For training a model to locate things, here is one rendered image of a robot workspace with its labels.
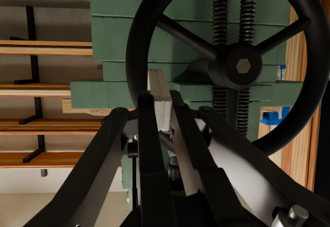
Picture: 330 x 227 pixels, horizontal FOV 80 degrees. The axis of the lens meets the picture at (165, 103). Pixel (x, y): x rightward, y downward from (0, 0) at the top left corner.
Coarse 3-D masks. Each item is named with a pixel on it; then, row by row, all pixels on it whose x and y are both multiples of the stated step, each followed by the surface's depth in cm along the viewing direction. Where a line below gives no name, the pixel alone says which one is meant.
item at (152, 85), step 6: (150, 72) 20; (150, 78) 19; (156, 78) 19; (150, 84) 18; (156, 84) 17; (150, 90) 17; (156, 90) 16; (156, 96) 15; (156, 102) 15; (162, 102) 15; (156, 108) 15; (156, 114) 15
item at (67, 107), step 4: (64, 100) 56; (68, 100) 56; (64, 104) 56; (68, 104) 56; (64, 108) 56; (68, 108) 56; (264, 108) 65; (64, 112) 56; (68, 112) 57; (72, 112) 57; (76, 112) 57; (80, 112) 57; (84, 112) 57
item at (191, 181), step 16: (176, 112) 14; (176, 128) 13; (192, 128) 12; (176, 144) 14; (192, 144) 11; (192, 160) 10; (208, 160) 10; (192, 176) 10; (208, 176) 9; (224, 176) 9; (192, 192) 10; (208, 192) 8; (224, 192) 8; (208, 208) 8; (224, 208) 7; (240, 208) 7; (224, 224) 7; (240, 224) 7
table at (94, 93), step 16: (80, 80) 43; (96, 80) 44; (80, 96) 42; (96, 96) 42; (112, 96) 42; (128, 96) 43; (192, 96) 35; (208, 96) 36; (256, 96) 37; (272, 96) 48; (288, 96) 49
